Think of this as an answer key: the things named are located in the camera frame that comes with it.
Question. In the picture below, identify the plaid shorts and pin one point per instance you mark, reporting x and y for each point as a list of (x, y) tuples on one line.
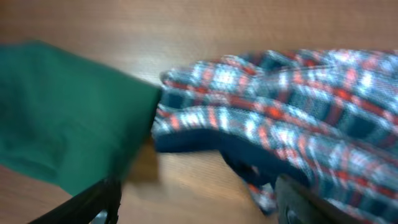
[(325, 118)]

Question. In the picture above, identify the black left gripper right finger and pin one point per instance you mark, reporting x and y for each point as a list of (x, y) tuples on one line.
[(296, 204)]

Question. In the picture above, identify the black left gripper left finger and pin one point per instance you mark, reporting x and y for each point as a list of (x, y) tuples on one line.
[(97, 204)]

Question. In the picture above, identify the green folded cloth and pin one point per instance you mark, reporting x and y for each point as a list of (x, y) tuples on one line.
[(68, 120)]

